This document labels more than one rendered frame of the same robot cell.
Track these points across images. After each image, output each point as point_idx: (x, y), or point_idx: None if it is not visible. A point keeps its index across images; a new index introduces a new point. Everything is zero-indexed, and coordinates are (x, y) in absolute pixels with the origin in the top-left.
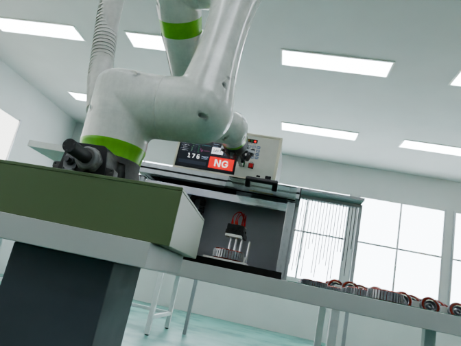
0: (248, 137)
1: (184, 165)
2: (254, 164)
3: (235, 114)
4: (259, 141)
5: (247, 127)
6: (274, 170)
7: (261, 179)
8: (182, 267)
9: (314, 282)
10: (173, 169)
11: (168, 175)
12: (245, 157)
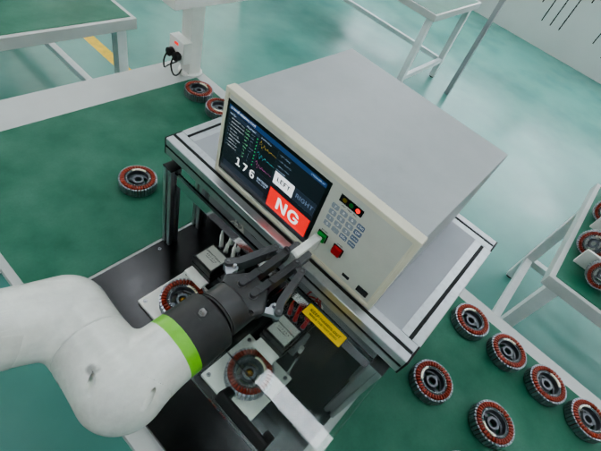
0: (346, 193)
1: (232, 176)
2: (344, 253)
3: (91, 414)
4: (367, 217)
5: (141, 425)
6: (378, 289)
7: (237, 421)
8: (123, 437)
9: (421, 395)
10: (209, 182)
11: (203, 187)
12: (294, 272)
